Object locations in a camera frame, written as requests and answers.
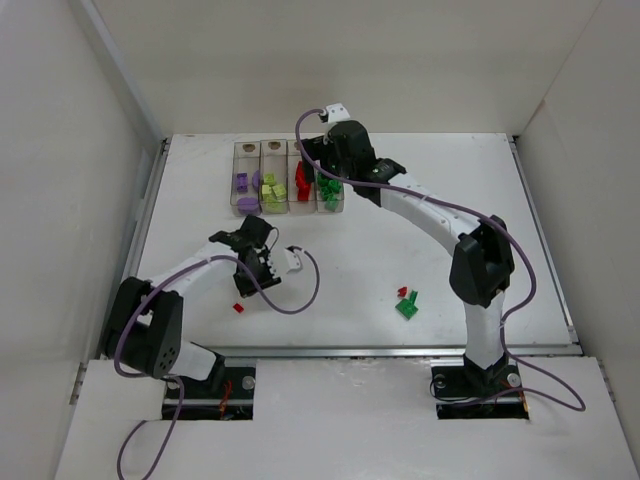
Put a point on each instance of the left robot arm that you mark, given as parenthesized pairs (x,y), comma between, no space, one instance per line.
(144,329)

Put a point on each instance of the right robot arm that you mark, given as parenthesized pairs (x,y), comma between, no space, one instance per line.
(482,260)

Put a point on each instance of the green lego plate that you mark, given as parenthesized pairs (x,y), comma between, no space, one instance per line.
(407,309)

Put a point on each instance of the red round lego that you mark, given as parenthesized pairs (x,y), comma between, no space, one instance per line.
(304,192)

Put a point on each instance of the purple round lego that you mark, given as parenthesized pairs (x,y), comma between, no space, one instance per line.
(256,180)

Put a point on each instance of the green lego top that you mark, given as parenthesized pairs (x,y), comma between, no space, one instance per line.
(335,186)

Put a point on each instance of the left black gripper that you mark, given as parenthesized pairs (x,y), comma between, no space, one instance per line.
(257,282)

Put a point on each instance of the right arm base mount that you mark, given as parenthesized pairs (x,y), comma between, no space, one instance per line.
(458,398)

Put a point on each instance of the red lego piece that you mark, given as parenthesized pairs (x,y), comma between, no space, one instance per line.
(300,175)

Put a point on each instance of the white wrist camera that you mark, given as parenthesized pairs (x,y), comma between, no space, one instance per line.
(292,263)
(334,113)

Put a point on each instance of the purple curved lego block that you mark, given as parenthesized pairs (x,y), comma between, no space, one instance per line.
(248,206)

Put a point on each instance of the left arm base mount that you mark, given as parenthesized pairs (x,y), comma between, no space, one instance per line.
(231,400)

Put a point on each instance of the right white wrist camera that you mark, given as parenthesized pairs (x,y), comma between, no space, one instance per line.
(334,113)

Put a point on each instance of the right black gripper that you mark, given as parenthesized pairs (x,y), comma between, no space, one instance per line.
(317,150)

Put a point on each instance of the green lego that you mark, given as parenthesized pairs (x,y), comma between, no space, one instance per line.
(326,193)
(331,204)
(335,186)
(322,180)

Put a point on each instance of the aluminium rail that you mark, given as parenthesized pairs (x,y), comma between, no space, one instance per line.
(272,352)

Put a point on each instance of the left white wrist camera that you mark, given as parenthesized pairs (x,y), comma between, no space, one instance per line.
(292,263)

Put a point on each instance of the purple lego stack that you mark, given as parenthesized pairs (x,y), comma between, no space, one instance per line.
(241,183)

